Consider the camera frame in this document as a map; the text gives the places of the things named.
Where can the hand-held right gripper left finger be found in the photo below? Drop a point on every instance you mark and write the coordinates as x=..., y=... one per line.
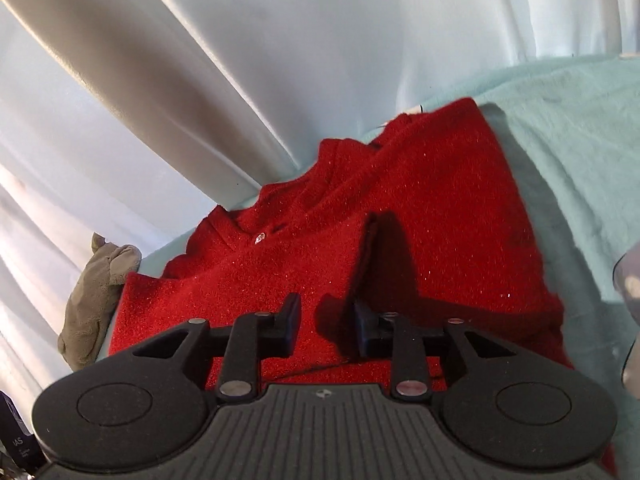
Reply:
x=288, y=327

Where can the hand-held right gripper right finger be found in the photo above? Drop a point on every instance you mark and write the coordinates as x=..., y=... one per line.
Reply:
x=364, y=331

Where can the red knit sweater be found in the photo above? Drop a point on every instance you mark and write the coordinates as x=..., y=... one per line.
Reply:
x=400, y=220

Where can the grey-brown plush toy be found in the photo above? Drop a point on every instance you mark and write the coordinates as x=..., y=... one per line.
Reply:
x=92, y=305

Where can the light green printed bed sheet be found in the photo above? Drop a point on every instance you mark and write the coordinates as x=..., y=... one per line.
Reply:
x=570, y=170

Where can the white curtain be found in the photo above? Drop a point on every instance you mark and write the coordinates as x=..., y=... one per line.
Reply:
x=210, y=75

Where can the black box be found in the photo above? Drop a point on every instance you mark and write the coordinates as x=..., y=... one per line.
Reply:
x=17, y=435

